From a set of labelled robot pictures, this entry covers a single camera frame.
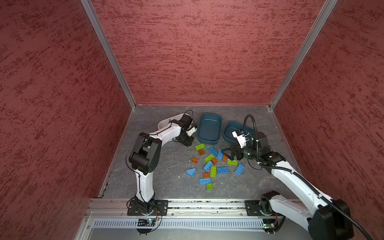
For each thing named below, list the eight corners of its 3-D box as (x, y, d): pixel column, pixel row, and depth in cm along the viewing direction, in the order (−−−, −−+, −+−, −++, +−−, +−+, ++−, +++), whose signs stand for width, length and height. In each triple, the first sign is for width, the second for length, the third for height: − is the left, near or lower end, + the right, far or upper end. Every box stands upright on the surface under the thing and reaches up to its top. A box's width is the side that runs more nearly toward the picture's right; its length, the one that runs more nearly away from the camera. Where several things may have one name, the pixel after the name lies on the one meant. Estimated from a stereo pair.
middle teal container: (196, 144, 102) (196, 139, 97) (201, 116, 118) (201, 111, 113) (219, 147, 100) (220, 142, 95) (221, 119, 116) (222, 114, 111)
